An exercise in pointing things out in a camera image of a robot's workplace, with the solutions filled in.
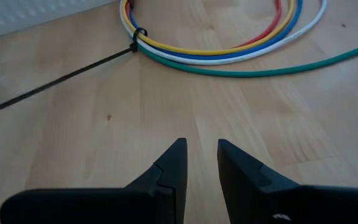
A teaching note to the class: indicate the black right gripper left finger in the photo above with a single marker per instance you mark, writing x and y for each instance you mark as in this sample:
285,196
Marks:
104,205

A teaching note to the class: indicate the black zip tie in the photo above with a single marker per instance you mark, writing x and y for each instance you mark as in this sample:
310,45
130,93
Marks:
57,81

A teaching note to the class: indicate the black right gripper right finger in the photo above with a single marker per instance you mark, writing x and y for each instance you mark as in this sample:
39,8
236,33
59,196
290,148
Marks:
291,205

